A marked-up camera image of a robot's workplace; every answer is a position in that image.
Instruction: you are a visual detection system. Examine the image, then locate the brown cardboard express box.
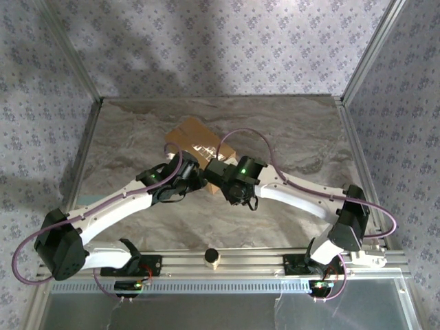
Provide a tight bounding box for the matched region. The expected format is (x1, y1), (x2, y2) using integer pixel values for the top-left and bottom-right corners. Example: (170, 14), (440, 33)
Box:
(164, 116), (238, 196)

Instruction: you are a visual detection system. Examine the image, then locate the marble patterned table cover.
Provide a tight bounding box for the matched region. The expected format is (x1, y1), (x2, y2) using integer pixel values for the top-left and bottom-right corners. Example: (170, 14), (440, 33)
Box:
(65, 96), (382, 254)

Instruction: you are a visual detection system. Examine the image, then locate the black knob on cream base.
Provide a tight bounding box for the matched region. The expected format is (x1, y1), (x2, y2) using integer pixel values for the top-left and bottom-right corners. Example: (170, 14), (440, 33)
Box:
(203, 247), (221, 271)

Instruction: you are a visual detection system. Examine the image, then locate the light blue sheet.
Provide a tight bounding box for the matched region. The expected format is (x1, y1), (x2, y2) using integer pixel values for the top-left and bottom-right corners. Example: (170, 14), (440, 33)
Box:
(78, 195), (116, 209)

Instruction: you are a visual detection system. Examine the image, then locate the small black controller board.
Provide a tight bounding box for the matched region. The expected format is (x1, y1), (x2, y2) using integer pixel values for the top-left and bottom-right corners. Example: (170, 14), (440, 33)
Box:
(114, 280), (153, 298)
(307, 279), (336, 297)

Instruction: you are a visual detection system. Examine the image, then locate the grey metal panel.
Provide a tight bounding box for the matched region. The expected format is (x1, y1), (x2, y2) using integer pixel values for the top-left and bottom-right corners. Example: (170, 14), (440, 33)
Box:
(44, 291), (413, 330)

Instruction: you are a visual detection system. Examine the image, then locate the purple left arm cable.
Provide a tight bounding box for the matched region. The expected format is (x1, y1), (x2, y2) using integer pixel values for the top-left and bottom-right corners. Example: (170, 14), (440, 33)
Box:
(12, 142), (184, 285)

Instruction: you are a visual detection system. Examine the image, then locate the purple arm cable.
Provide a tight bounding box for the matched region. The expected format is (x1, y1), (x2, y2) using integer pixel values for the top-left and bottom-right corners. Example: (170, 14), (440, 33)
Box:
(12, 142), (184, 285)
(219, 127), (399, 240)

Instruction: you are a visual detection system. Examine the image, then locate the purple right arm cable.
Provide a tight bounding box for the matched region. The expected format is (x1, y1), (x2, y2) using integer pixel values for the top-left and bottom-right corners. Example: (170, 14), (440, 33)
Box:
(219, 127), (399, 240)

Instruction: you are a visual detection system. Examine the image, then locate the aluminium frame cross rail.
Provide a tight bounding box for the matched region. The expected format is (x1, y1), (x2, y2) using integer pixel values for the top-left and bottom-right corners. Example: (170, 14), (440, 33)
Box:
(36, 250), (412, 280)

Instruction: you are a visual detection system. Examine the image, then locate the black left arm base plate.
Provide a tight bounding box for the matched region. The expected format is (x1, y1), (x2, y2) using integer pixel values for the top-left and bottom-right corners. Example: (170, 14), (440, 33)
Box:
(99, 256), (163, 278)

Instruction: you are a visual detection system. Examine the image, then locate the aluminium frame side rail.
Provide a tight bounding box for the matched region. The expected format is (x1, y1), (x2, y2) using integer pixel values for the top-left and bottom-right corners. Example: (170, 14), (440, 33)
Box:
(51, 99), (105, 255)
(333, 97), (413, 276)

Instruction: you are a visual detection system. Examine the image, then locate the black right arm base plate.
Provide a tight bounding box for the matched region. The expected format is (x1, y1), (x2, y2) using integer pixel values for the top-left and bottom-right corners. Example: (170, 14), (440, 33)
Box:
(283, 253), (347, 276)

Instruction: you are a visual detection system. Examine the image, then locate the grey slotted cable duct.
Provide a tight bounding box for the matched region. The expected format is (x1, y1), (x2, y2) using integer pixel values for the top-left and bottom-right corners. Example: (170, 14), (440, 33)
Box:
(51, 278), (312, 294)

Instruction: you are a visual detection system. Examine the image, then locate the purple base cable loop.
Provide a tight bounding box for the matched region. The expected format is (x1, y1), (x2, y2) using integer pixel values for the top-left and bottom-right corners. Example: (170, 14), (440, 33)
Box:
(93, 267), (138, 303)
(311, 252), (350, 303)

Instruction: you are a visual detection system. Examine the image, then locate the aluminium frame post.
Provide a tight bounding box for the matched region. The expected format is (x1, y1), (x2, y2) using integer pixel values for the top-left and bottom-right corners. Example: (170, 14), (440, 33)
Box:
(36, 0), (105, 105)
(339, 0), (409, 105)

